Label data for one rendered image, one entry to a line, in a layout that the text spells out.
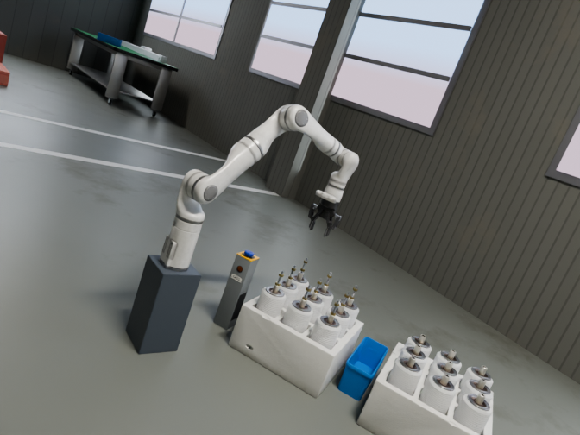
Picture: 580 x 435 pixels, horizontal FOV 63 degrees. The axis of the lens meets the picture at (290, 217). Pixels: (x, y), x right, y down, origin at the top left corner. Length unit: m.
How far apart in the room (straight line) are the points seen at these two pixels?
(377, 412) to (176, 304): 0.76
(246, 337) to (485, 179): 2.22
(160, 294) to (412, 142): 2.75
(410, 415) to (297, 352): 0.43
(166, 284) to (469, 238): 2.42
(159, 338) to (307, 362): 0.52
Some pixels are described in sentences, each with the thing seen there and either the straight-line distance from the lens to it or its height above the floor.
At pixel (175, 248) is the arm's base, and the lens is 1.57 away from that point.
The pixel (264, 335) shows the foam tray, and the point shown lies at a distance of 1.79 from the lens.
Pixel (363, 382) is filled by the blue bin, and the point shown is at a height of 0.08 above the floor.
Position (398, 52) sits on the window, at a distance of 4.25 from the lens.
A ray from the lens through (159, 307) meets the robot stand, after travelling 1.62.
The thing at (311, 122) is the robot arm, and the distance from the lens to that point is 1.70.
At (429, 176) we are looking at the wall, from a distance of 3.75.
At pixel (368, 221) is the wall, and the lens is 4.05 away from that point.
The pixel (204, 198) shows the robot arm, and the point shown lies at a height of 0.57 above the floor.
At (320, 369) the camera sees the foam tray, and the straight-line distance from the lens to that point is 1.75.
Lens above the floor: 0.96
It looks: 14 degrees down
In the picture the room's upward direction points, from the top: 20 degrees clockwise
